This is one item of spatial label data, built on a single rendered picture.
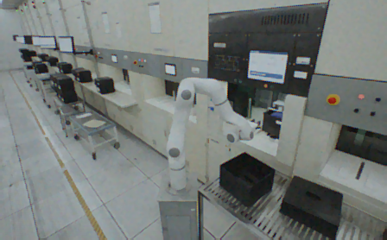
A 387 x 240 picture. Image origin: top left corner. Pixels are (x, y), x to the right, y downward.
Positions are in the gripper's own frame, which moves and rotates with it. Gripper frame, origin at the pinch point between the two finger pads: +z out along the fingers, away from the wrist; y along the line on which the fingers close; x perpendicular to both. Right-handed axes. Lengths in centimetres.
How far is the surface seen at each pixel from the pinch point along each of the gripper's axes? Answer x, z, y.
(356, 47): 54, 16, 44
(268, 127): -19.2, 34.8, -5.0
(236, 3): 82, 16, -34
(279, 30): 63, 15, 2
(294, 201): -33, -20, 40
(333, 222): -33, -20, 60
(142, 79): -2, 20, -194
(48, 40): 50, -26, -504
